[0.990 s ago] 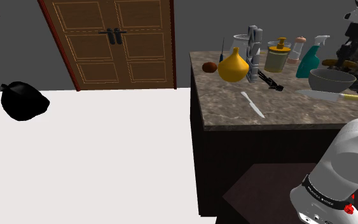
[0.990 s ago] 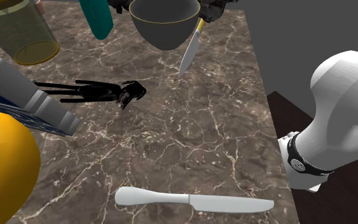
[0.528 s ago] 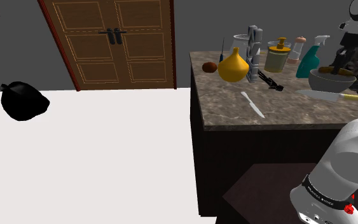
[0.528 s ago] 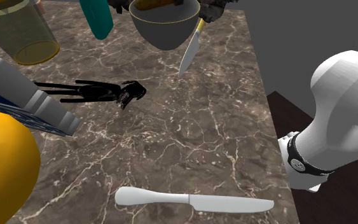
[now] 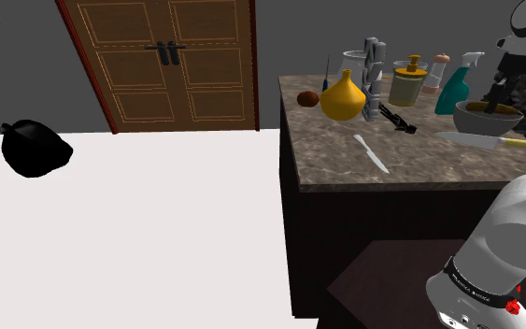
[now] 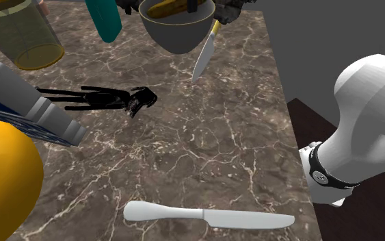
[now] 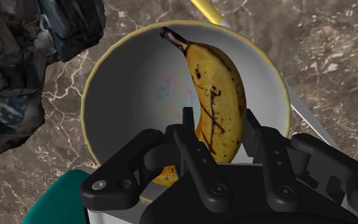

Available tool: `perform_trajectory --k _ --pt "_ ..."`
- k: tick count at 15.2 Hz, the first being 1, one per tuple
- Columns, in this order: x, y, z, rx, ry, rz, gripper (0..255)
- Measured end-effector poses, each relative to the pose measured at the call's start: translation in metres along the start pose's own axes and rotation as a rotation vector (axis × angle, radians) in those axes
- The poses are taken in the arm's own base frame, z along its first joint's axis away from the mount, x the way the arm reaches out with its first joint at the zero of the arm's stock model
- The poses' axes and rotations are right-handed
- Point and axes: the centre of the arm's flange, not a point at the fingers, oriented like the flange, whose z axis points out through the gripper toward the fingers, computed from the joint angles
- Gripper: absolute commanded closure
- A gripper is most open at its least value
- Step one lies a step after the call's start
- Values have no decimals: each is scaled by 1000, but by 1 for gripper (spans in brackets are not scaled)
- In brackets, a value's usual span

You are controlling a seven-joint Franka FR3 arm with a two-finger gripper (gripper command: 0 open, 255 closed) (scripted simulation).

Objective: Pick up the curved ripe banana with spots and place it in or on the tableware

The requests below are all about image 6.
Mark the dark brown robot stand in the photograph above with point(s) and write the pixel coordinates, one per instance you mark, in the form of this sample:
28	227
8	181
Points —
372	217

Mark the small pink object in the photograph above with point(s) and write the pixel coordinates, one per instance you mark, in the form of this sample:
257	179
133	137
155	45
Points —
45	6

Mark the yellow round object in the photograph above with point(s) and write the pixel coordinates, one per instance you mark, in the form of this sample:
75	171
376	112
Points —
2	177

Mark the yellow banana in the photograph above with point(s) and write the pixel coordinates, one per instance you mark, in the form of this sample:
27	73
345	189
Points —
168	8

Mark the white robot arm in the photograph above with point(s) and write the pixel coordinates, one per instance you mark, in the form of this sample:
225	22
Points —
362	110

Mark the black figure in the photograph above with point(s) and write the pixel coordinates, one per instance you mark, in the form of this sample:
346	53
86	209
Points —
105	99

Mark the grey bowl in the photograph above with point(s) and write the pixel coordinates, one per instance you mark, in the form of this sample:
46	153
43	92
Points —
178	35

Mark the white table knife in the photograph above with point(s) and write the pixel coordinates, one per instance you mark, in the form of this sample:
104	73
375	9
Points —
165	211

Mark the clear yellow cup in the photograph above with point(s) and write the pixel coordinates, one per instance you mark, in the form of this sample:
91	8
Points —
18	33

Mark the grey and blue box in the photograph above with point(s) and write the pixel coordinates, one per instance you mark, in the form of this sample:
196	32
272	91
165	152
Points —
15	91

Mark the teal bottle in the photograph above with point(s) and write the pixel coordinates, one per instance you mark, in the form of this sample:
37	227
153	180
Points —
105	18

